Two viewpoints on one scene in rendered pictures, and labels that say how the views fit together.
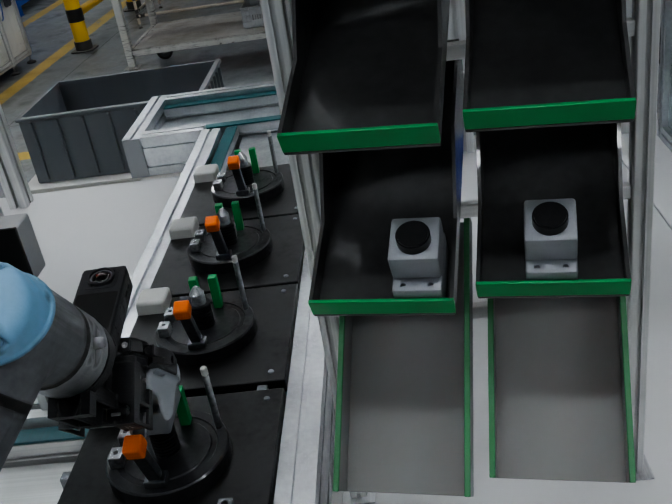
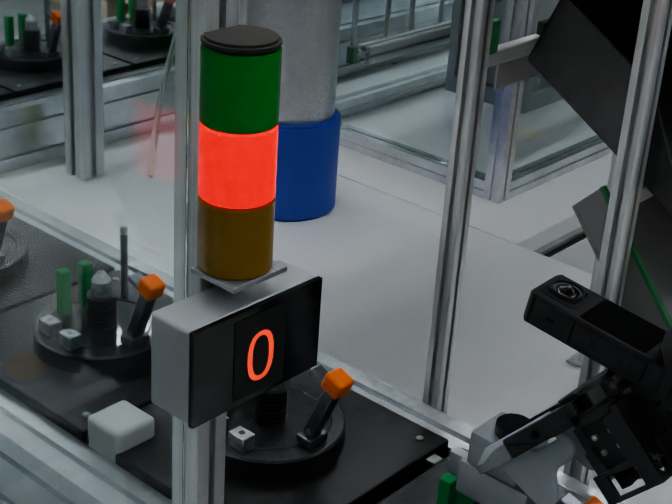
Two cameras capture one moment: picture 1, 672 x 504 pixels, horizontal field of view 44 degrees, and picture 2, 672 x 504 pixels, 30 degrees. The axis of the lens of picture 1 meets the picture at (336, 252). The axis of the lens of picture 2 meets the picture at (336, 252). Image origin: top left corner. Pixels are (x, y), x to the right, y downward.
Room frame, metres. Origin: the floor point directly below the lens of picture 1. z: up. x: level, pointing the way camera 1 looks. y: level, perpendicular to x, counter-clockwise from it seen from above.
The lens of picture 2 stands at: (0.41, 0.98, 1.63)
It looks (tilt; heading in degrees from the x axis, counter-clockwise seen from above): 25 degrees down; 304
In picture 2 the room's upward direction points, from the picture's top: 4 degrees clockwise
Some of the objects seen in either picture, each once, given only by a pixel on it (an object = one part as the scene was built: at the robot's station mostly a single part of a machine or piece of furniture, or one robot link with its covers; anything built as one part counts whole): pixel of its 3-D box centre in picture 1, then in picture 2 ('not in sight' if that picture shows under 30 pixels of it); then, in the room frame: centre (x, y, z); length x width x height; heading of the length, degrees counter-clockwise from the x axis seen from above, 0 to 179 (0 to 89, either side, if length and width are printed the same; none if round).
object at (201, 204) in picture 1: (244, 171); not in sight; (1.48, 0.15, 1.01); 0.24 x 0.24 x 0.13; 84
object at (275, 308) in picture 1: (201, 310); (270, 397); (1.00, 0.20, 1.01); 0.24 x 0.24 x 0.13; 84
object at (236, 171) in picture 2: not in sight; (237, 158); (0.88, 0.40, 1.33); 0.05 x 0.05 x 0.05
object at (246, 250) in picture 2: not in sight; (235, 230); (0.88, 0.40, 1.28); 0.05 x 0.05 x 0.05
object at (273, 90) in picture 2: not in sight; (240, 83); (0.88, 0.40, 1.38); 0.05 x 0.05 x 0.05
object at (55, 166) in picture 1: (131, 119); not in sight; (2.85, 0.63, 0.73); 0.62 x 0.42 x 0.23; 84
